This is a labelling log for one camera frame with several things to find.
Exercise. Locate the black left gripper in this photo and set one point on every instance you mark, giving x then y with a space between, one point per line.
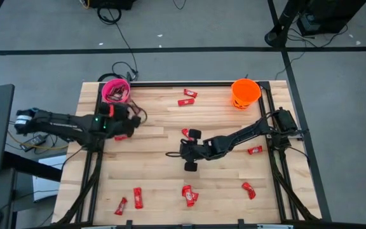
122 111

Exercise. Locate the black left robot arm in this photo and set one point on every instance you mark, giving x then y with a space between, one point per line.
59 122

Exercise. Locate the orange halloween bucket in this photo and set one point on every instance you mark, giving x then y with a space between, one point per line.
246 90

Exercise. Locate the black power adapter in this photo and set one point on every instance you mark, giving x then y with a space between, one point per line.
33 142

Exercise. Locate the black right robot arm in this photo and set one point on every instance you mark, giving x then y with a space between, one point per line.
240 136

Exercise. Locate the black computer box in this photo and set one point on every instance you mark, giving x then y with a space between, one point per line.
329 16

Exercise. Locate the pink halloween bucket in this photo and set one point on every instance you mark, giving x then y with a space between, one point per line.
104 90

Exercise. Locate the black stand pole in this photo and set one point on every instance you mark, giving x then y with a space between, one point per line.
276 35

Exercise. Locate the white board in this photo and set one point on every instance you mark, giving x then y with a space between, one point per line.
44 187

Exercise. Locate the black desk leg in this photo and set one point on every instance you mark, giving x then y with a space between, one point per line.
27 165

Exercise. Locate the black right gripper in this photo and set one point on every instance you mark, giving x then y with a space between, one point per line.
202 149

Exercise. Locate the red KitKat candy bar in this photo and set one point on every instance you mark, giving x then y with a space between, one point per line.
255 150
121 206
185 133
187 194
249 191
138 198
112 111
196 196
121 138
186 102
190 93

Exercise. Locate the black equipment box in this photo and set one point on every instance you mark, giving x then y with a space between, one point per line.
113 4

